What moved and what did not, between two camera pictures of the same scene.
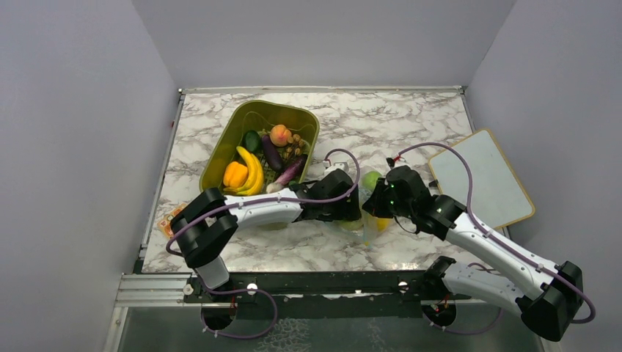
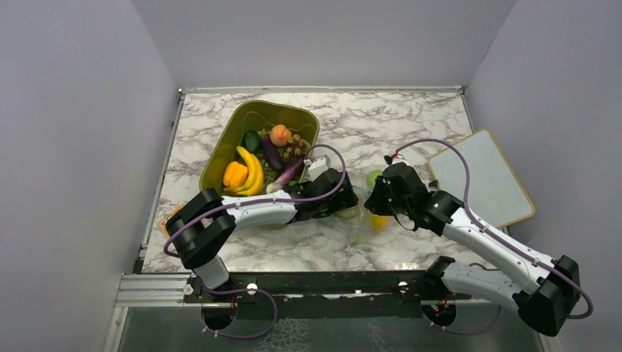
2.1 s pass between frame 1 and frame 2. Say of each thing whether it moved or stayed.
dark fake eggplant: stayed
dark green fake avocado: stayed
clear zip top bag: moved
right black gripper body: stayed
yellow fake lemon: stayed
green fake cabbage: moved
